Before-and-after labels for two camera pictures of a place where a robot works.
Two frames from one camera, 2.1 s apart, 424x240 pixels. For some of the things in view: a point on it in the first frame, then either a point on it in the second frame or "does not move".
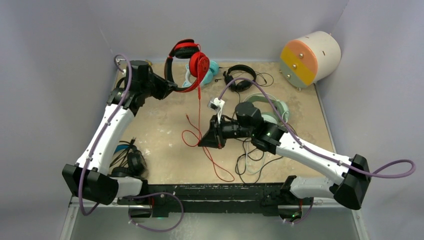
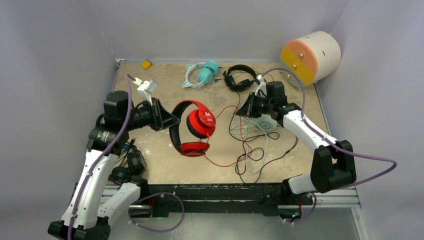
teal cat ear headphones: x=213 y=70 does not move
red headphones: x=199 y=63 to x=201 y=121
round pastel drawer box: x=307 y=60 does not move
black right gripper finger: x=209 y=140 to x=247 y=109
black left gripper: x=165 y=87 to x=161 y=118
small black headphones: x=240 y=85 does not move
